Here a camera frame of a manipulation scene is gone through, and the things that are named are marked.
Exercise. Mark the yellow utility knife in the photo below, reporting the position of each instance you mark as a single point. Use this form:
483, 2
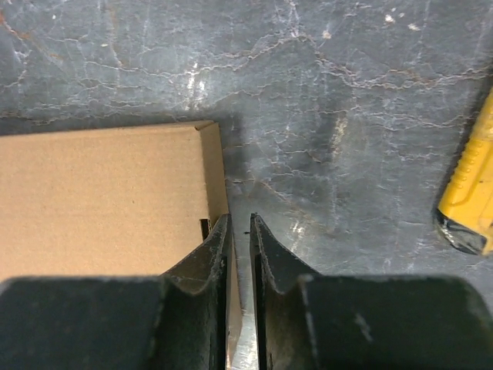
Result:
464, 212

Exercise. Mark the brown cardboard express box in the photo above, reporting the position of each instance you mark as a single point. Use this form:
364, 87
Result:
119, 202

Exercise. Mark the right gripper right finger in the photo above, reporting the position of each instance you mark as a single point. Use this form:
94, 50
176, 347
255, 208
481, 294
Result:
308, 320

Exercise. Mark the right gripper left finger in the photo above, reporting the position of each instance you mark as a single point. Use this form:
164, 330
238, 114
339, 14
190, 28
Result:
176, 320

